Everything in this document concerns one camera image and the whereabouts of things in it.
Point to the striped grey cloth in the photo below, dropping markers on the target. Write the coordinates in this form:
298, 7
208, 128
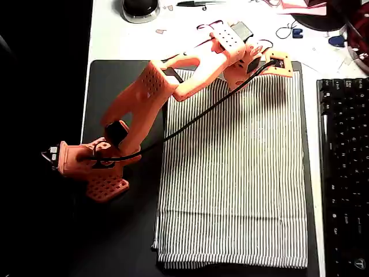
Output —
230, 173

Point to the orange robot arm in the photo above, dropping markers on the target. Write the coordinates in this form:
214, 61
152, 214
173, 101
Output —
138, 95

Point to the blue plastic clip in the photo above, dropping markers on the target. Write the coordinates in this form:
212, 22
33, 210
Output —
295, 34

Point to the black thread snips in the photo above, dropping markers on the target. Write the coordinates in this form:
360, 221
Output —
187, 3

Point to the small clear plastic scrap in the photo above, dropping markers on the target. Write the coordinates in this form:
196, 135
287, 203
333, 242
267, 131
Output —
160, 31
171, 8

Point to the red paper sheets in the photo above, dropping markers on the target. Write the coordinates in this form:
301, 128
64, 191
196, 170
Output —
302, 10

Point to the black round disc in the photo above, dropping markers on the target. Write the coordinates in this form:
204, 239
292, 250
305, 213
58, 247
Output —
317, 21

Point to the blue plastic piece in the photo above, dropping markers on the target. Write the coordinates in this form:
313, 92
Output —
335, 40

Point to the black silver computer mouse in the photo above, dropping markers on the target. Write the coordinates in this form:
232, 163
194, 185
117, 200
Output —
139, 8

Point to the black desk mat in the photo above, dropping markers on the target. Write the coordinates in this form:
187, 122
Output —
115, 75

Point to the red patterned cloth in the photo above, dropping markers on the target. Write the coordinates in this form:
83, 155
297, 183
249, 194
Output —
363, 29

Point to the black keyboard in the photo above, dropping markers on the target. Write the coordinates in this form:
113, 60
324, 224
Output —
346, 173

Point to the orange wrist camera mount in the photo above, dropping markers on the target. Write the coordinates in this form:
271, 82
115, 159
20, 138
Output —
285, 72

